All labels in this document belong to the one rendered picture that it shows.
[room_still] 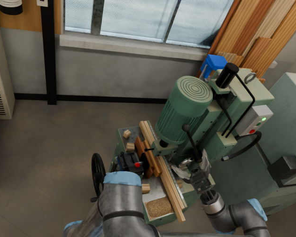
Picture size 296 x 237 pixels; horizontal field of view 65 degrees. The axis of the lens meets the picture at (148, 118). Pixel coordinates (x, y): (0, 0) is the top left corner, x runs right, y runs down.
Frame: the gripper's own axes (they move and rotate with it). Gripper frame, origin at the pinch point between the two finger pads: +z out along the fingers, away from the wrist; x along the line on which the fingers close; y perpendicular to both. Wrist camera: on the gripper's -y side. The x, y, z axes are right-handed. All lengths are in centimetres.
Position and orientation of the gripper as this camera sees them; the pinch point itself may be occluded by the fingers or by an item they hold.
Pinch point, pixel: (186, 155)
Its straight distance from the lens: 100.0
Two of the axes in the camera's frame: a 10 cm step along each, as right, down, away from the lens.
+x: -8.8, 4.7, 1.0
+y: -0.2, 1.6, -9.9
